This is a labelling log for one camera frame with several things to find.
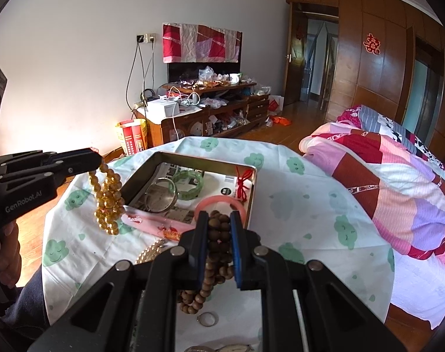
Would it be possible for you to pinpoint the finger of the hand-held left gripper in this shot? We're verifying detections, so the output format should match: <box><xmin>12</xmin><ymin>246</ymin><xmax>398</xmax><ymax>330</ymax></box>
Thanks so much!
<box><xmin>0</xmin><ymin>148</ymin><xmax>105</xmax><ymax>174</ymax></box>
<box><xmin>0</xmin><ymin>164</ymin><xmax>98</xmax><ymax>192</ymax></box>

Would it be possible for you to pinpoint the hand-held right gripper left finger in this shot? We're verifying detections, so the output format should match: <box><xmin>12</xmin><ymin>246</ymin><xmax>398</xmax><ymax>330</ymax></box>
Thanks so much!
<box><xmin>26</xmin><ymin>211</ymin><xmax>210</xmax><ymax>352</ymax></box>

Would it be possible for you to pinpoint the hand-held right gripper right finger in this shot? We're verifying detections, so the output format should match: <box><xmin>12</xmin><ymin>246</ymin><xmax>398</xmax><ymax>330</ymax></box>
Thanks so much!
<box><xmin>230</xmin><ymin>211</ymin><xmax>408</xmax><ymax>352</ymax></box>

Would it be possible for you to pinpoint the long brown wooden bead bracelet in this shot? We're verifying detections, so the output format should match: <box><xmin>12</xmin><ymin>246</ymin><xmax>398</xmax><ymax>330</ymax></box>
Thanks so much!
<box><xmin>176</xmin><ymin>210</ymin><xmax>235</xmax><ymax>315</ymax></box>

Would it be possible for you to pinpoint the pink bangle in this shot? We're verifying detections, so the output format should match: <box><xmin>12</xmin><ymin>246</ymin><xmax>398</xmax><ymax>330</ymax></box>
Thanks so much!
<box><xmin>194</xmin><ymin>197</ymin><xmax>247</xmax><ymax>225</ymax></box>

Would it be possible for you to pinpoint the green jade bangle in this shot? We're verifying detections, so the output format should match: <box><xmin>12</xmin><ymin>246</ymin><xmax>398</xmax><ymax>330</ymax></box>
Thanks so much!
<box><xmin>171</xmin><ymin>170</ymin><xmax>205</xmax><ymax>199</ymax></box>

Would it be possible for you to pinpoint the red knotted cord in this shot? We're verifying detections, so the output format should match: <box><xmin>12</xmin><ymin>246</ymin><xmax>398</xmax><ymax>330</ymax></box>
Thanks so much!
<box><xmin>234</xmin><ymin>166</ymin><xmax>254</xmax><ymax>203</ymax></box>

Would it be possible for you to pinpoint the golden bead bracelet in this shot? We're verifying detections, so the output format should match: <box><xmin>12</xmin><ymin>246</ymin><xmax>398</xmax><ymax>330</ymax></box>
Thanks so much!
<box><xmin>88</xmin><ymin>162</ymin><xmax>127</xmax><ymax>236</ymax></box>

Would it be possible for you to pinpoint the pink metal tin box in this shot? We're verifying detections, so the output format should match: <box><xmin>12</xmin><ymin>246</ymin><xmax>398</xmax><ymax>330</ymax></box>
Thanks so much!
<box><xmin>120</xmin><ymin>151</ymin><xmax>258</xmax><ymax>244</ymax></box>

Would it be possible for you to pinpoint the round silver bangle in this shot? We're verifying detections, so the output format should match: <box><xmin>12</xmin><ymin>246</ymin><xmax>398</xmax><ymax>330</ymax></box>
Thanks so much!
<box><xmin>145</xmin><ymin>178</ymin><xmax>179</xmax><ymax>213</ymax></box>

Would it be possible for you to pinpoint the person's left forearm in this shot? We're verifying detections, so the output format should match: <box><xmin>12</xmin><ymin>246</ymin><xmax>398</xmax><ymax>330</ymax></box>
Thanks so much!
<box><xmin>0</xmin><ymin>269</ymin><xmax>49</xmax><ymax>352</ymax></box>

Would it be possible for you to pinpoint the person's left hand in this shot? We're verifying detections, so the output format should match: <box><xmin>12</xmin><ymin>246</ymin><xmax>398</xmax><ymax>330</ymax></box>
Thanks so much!
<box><xmin>0</xmin><ymin>222</ymin><xmax>22</xmax><ymax>290</ymax></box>

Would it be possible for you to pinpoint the red and yellow box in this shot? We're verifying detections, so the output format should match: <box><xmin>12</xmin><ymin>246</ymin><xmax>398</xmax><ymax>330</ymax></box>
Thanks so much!
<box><xmin>115</xmin><ymin>118</ymin><xmax>149</xmax><ymax>155</ymax></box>

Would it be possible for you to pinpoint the white cloud print tablecloth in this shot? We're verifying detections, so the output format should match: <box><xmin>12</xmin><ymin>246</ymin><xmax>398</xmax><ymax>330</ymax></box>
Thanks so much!
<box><xmin>42</xmin><ymin>136</ymin><xmax>395</xmax><ymax>352</ymax></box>

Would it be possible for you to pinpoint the white box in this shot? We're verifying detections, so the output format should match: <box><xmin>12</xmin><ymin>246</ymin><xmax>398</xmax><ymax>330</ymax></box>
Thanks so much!
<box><xmin>147</xmin><ymin>99</ymin><xmax>180</xmax><ymax>120</ymax></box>

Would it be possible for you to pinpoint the black television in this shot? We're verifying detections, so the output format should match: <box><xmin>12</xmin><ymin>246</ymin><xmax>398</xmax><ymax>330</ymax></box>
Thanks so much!
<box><xmin>167</xmin><ymin>60</ymin><xmax>241</xmax><ymax>86</ymax></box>

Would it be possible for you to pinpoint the wooden television cabinet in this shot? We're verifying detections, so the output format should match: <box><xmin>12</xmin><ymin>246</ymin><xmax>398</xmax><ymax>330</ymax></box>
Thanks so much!
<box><xmin>134</xmin><ymin>82</ymin><xmax>271</xmax><ymax>149</ymax></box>

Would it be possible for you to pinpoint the white paper bag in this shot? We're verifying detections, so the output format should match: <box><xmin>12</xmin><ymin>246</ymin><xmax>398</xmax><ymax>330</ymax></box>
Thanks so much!
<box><xmin>268</xmin><ymin>95</ymin><xmax>285</xmax><ymax>114</ymax></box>

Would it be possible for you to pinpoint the pink patchwork quilt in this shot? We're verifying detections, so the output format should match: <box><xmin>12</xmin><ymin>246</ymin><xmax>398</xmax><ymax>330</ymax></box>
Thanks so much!
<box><xmin>299</xmin><ymin>104</ymin><xmax>445</xmax><ymax>277</ymax></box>

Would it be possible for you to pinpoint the red patchwork television cover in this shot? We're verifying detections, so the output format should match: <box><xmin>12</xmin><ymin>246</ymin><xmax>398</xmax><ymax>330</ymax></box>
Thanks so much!
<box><xmin>162</xmin><ymin>22</ymin><xmax>243</xmax><ymax>64</ymax></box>

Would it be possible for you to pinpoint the wooden door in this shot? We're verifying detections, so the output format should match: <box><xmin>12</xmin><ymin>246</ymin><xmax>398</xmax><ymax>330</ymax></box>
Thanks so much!
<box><xmin>284</xmin><ymin>2</ymin><xmax>308</xmax><ymax>107</ymax></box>

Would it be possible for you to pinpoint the bed with white sheet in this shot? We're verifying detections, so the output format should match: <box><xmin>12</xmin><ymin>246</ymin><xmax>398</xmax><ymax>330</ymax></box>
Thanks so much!
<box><xmin>384</xmin><ymin>244</ymin><xmax>445</xmax><ymax>332</ymax></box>

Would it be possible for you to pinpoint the wooden wardrobe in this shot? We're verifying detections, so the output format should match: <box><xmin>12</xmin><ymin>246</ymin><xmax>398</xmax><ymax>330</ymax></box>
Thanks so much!
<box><xmin>285</xmin><ymin>0</ymin><xmax>445</xmax><ymax>155</ymax></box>

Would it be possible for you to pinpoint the red paper decal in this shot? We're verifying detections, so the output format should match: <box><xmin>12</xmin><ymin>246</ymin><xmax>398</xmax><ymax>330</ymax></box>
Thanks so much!
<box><xmin>365</xmin><ymin>33</ymin><xmax>382</xmax><ymax>54</ymax></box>

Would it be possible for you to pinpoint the pearl necklace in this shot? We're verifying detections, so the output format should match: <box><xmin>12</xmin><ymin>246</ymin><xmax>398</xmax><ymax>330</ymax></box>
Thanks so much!
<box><xmin>134</xmin><ymin>239</ymin><xmax>170</xmax><ymax>265</ymax></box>

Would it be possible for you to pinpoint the small silver ring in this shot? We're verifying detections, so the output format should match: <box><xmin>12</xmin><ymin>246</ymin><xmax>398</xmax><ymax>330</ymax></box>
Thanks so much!
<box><xmin>197</xmin><ymin>312</ymin><xmax>218</xmax><ymax>328</ymax></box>

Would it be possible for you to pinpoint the black hanging cable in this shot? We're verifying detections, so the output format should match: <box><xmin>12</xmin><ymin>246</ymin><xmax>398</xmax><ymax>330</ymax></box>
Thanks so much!
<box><xmin>126</xmin><ymin>42</ymin><xmax>140</xmax><ymax>112</ymax></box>

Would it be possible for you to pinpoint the white charging cable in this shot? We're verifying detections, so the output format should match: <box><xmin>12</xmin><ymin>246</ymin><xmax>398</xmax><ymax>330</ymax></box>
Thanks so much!
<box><xmin>169</xmin><ymin>87</ymin><xmax>202</xmax><ymax>141</ymax></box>

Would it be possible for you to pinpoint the grey hanging cable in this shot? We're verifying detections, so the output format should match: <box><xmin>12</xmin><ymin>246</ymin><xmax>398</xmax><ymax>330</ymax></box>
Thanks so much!
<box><xmin>141</xmin><ymin>42</ymin><xmax>157</xmax><ymax>111</ymax></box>

